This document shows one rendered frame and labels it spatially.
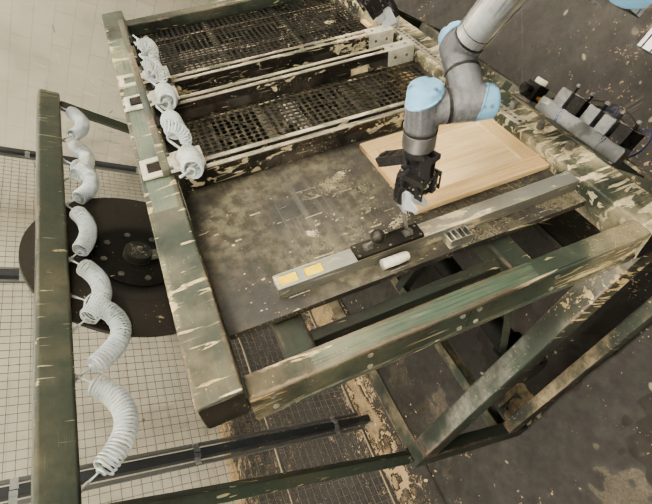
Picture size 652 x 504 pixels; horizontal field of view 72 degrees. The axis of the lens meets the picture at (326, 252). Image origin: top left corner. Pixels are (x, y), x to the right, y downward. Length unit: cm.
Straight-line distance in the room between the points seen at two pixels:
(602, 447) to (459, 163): 158
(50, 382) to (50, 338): 15
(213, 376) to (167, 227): 48
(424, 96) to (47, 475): 123
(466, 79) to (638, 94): 160
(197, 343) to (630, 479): 206
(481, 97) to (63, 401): 130
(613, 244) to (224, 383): 101
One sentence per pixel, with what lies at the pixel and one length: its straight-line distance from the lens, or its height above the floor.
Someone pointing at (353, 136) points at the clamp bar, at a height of 132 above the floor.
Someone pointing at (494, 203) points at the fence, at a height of 115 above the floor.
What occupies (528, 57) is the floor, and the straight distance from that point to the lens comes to 292.
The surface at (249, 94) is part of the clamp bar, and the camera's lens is 190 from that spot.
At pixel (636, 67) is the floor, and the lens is 262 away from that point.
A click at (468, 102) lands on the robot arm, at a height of 152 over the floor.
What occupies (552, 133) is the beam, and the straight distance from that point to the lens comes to 171.
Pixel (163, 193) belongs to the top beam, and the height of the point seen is 192.
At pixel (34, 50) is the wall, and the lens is 676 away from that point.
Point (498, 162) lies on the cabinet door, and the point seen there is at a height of 100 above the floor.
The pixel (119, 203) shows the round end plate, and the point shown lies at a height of 188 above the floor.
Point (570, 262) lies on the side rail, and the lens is 128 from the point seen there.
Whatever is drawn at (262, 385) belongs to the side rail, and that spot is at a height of 182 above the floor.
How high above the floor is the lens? 227
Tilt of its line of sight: 35 degrees down
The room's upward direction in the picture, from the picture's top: 86 degrees counter-clockwise
